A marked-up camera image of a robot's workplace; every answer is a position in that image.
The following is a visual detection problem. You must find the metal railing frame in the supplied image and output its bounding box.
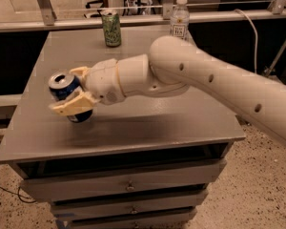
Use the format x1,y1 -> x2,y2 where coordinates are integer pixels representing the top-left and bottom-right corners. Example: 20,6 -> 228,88
0,0 -> 286,33

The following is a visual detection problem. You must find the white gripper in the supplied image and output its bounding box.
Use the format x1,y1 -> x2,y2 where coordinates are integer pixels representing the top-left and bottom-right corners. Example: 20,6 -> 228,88
49,59 -> 125,116

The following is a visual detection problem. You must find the clear water bottle white cap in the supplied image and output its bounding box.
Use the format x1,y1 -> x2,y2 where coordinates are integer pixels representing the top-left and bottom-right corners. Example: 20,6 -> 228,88
170,0 -> 190,40

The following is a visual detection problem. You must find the blue pepsi can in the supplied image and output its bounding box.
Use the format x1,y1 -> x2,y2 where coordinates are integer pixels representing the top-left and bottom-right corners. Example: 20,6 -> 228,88
49,72 -> 92,123

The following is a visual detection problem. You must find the white cable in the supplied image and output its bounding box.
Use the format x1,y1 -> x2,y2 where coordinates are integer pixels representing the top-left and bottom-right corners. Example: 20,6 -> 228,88
234,9 -> 259,74

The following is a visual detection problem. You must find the top grey drawer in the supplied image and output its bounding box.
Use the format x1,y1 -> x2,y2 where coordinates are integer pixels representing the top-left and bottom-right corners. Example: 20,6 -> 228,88
21,158 -> 226,201

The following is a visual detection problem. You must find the green soda can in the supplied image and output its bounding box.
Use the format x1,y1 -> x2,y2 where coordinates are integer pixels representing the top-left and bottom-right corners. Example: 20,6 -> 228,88
101,9 -> 121,47

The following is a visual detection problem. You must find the bottom grey drawer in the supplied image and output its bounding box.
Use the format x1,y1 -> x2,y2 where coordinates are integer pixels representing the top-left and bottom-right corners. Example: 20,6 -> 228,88
56,207 -> 196,229

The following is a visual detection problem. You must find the black floor cable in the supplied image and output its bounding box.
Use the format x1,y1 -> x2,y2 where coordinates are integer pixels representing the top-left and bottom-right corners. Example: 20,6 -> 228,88
0,183 -> 37,204

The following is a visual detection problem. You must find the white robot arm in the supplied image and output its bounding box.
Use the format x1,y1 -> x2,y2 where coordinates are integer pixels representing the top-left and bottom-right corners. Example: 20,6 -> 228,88
49,35 -> 286,146

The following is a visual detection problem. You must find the middle grey drawer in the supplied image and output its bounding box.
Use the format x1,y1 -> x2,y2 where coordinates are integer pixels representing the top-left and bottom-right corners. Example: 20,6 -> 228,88
51,186 -> 208,220

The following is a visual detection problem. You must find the grey drawer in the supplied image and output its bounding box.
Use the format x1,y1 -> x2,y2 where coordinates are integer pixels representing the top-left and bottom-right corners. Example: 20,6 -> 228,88
21,158 -> 226,201
56,207 -> 196,229
51,186 -> 208,220

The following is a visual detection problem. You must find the grey drawer cabinet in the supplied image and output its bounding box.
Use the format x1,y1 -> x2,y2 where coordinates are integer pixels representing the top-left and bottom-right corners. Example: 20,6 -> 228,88
0,24 -> 247,229

